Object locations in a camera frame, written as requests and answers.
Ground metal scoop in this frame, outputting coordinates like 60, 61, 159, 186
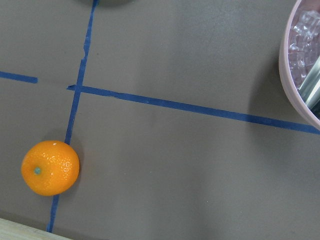
298, 57, 320, 110

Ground orange fruit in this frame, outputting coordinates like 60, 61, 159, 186
20, 140, 80, 196

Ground wooden cutting board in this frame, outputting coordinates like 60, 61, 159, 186
0, 218, 69, 240

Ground light green plate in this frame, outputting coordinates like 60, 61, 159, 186
75, 0, 134, 7

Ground pink bowl with ice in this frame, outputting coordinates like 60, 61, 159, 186
278, 0, 320, 134

